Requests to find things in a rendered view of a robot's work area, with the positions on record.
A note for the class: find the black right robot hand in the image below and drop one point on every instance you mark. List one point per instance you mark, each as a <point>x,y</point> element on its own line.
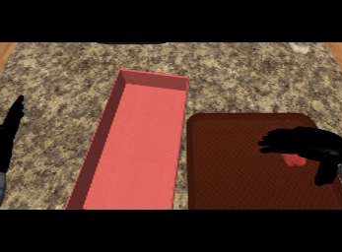
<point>305,142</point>

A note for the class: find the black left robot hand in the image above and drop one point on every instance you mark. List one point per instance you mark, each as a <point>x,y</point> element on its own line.
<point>3,141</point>

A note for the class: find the red bell pepper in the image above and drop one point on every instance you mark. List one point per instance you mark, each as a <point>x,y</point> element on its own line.
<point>294,160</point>

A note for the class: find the dark brown tray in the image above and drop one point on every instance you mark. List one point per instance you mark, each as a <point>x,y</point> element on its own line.
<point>228,177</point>

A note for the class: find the red cardboard box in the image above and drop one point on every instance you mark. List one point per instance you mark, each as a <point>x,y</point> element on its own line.
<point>140,147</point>

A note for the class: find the pale grey object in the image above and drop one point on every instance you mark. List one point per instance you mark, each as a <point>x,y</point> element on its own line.
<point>300,47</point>

